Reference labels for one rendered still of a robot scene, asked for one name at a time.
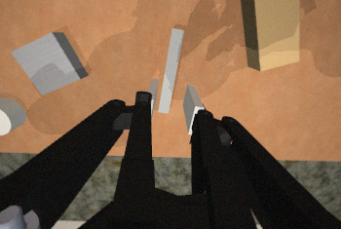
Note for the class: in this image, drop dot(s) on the light grey square stick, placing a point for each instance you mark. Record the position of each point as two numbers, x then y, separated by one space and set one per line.
176 38

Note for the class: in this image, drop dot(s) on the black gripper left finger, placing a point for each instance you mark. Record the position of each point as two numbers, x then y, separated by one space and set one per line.
38 193

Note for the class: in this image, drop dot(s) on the grey cylinder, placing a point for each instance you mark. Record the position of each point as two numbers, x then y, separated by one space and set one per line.
12 115

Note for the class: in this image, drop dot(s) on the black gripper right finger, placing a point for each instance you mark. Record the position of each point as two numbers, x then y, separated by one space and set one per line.
253 180

